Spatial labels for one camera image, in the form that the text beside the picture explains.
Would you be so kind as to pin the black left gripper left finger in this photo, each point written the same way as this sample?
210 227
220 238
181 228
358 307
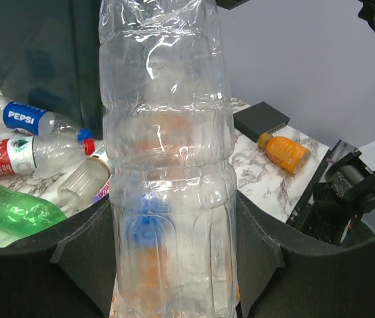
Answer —
67 270

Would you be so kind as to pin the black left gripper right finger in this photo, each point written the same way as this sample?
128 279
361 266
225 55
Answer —
285 273

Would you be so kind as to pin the red label water bottle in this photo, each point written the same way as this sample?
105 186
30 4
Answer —
29 153

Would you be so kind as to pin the clear crushed bottle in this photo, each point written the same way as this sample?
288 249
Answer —
161 58

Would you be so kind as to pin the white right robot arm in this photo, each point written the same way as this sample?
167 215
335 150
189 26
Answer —
344 190

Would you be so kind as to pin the pepsi bottle beside bin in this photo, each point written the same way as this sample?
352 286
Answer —
39 122

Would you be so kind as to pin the dark green plastic bin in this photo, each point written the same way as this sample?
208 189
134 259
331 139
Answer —
49 58

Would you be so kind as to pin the purple label clear bottle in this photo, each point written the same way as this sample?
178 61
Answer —
102 192

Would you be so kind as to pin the green cap tea bottle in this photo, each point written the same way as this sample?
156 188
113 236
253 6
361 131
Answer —
80 188

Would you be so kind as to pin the green plastic bottle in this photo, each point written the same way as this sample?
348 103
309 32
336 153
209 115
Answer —
24 215

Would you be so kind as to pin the orange juice bottle right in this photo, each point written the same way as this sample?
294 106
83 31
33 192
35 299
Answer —
284 152

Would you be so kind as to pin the large orange label bottle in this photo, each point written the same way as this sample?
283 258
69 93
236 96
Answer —
157 150

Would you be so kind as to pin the black network switch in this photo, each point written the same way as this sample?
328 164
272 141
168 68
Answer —
259 119

